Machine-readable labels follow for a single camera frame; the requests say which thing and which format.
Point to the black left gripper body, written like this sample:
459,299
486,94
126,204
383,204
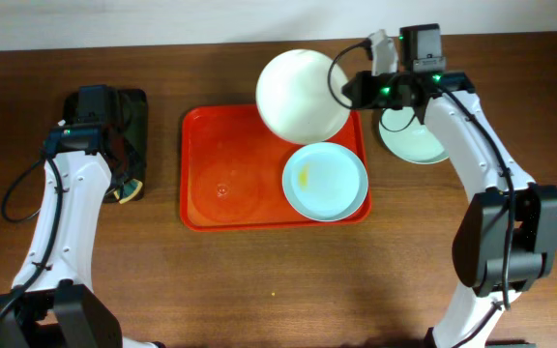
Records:
127,158

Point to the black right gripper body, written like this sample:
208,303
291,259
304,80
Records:
368,90

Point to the mint green plate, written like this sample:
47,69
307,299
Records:
403,134

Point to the green yellow sponge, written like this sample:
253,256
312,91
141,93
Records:
128,191

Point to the white plate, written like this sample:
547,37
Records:
297,96

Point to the light blue plate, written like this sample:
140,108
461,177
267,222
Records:
325,182

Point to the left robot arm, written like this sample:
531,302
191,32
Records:
96,154

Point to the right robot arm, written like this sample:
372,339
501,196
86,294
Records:
507,239

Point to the black rectangular tray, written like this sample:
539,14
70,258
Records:
133,135

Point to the red plastic tray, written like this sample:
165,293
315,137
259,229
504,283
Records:
232,166

